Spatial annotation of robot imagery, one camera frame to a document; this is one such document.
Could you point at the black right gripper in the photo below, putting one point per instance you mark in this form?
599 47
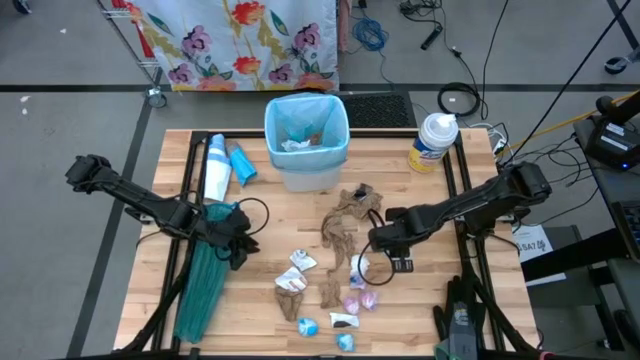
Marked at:
397 230

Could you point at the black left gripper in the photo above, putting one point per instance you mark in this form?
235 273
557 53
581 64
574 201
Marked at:
225 227

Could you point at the white tissue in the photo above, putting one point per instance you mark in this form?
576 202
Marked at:
358 263

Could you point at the blue pink plastic wad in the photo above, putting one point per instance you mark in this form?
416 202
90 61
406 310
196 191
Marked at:
356 283

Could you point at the white wrapper with dark print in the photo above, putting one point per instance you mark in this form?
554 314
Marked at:
302 260

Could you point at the brown paper ball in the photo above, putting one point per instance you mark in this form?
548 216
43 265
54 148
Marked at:
288 305
330 294

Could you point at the white wrapper with brown patch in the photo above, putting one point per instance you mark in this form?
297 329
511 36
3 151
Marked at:
344 320

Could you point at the blue white plastic wad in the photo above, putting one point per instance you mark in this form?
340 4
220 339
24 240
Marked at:
345 342
307 327

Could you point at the white plastic trash bin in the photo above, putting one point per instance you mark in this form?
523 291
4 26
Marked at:
310 180

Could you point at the small white paper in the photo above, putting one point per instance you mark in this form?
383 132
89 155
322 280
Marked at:
295 145

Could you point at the brown paper strip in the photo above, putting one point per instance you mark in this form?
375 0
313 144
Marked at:
316 138

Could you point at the light blue bin liner bag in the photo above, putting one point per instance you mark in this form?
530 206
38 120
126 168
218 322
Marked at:
285 115

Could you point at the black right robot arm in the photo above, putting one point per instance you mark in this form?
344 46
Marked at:
465 202

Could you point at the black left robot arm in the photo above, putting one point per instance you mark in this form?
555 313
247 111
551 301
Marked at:
140 197

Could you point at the teal folded umbrella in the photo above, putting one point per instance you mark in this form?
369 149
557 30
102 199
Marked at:
202 290

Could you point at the black gray clamp device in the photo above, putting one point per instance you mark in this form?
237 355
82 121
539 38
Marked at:
462 320

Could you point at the white spray bottle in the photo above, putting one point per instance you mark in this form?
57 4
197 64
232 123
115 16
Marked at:
217 170

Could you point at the Lysol wipes canister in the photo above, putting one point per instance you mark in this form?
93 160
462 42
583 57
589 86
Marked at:
432 142

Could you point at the white paper sign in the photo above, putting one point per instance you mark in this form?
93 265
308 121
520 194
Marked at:
532 245

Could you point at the white power strip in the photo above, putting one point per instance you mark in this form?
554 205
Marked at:
492 137

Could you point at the black rubber floor mat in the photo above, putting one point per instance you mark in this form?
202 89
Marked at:
377 110

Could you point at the dark gray side desk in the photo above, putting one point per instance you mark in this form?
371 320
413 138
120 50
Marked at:
600 195

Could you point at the floral print curtain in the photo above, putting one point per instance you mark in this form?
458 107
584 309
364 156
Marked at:
240 30

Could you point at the black handheld device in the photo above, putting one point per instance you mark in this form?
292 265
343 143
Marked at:
431 37

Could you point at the black keyboard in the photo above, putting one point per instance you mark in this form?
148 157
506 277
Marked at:
631 227

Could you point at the black slanted pole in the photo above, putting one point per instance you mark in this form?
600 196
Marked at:
565 84

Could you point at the black box device with labels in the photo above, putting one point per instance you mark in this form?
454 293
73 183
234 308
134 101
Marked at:
612 142

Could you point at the pink cloth strip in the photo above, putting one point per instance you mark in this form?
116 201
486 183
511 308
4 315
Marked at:
344 25

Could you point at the black caster wheel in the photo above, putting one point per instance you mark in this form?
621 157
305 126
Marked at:
21 6
617 65

